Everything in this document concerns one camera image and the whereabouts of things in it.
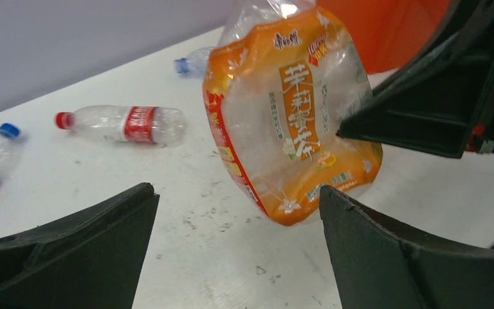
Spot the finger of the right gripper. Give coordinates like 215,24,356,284
336,1,494,158

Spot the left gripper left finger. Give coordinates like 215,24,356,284
0,183,160,308

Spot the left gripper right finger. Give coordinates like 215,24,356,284
319,185,494,308

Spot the red cap water bottle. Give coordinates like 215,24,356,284
55,105,187,147

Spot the orange crushed bottle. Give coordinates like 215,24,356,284
203,1,383,227

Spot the orange plastic bin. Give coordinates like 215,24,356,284
316,0,450,74

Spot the crushed blue label bottle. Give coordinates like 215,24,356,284
173,46,215,79

